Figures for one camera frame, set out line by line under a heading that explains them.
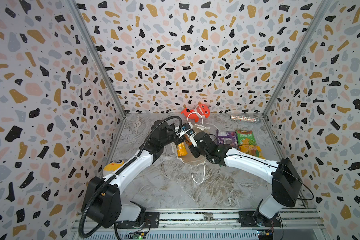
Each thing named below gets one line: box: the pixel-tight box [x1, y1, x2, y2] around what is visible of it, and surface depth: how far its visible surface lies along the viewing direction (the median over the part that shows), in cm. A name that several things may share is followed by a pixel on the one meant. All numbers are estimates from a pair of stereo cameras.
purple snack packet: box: [216, 129, 238, 148], surface depth 105 cm
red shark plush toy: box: [181, 103, 210, 123], surface depth 118 cm
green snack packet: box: [235, 129, 258, 146], surface depth 108 cm
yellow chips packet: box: [238, 144, 265, 159], surface depth 96 cm
